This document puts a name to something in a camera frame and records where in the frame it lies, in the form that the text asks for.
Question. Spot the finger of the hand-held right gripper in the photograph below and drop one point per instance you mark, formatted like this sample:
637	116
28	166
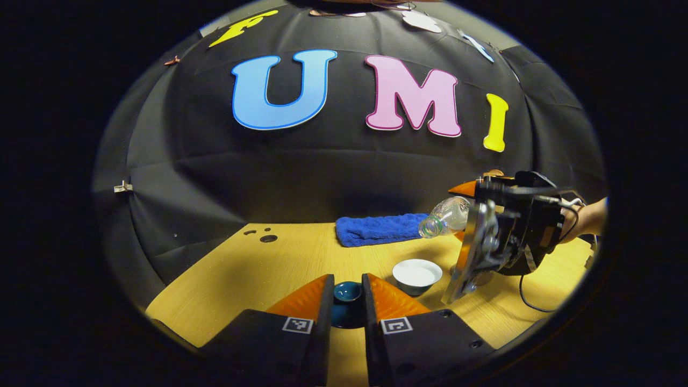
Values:
462	252
466	188

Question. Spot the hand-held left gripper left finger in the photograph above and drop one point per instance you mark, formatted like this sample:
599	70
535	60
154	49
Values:
322	333

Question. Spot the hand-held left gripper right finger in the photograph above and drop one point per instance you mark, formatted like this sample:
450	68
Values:
372	333

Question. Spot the clear plastic water bottle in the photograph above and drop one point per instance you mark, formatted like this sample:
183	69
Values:
449	215

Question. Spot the white teacup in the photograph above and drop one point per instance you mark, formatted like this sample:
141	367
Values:
416	273

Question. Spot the blue towel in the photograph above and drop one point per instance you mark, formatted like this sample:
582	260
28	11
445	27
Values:
376	228

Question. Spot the black backdrop cloth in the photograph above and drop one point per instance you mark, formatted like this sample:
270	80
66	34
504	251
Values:
322	172

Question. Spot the white cloth clip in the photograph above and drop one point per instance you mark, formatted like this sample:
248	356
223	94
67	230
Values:
122	187

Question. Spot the brown cloth clip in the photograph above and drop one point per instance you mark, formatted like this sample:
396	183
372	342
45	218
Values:
172	61

